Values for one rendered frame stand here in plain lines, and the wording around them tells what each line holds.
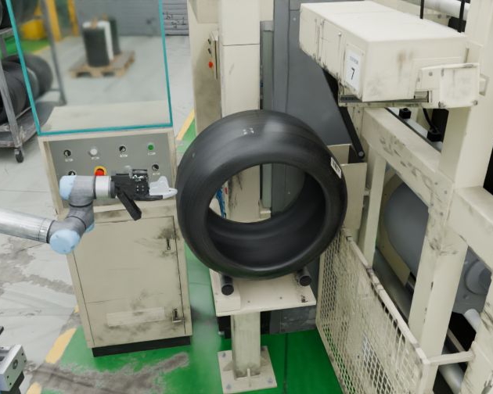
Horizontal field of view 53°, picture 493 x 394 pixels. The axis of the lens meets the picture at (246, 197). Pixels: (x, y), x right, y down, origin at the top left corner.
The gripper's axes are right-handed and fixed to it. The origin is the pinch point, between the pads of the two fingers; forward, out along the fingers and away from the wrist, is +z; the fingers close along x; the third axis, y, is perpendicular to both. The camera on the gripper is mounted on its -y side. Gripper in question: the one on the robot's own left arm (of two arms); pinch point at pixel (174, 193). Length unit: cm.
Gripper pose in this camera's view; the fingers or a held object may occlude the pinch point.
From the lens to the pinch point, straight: 164.3
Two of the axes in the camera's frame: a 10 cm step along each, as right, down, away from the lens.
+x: -1.6, -4.8, 8.7
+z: 9.8, 0.0, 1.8
